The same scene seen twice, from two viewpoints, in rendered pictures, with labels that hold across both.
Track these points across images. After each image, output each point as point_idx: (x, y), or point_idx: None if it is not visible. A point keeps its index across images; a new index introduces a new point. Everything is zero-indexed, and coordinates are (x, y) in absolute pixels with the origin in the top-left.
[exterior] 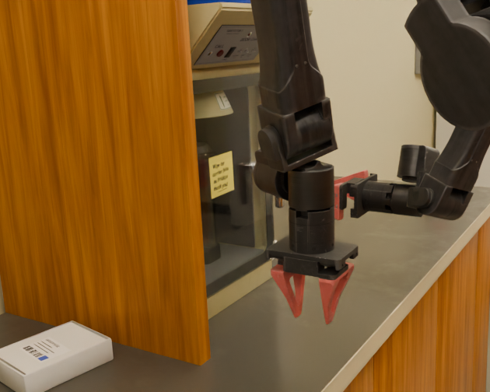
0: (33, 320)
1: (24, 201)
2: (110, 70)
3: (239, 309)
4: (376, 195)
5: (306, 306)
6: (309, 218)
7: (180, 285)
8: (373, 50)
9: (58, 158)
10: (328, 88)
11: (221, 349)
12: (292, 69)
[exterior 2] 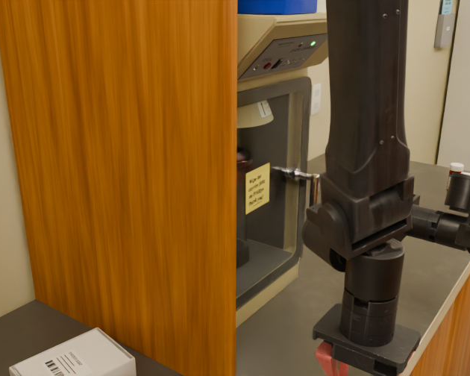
0: (60, 312)
1: (54, 201)
2: (146, 84)
3: (265, 318)
4: (419, 223)
5: None
6: (371, 308)
7: (209, 316)
8: None
9: (88, 165)
10: None
11: (246, 374)
12: (374, 146)
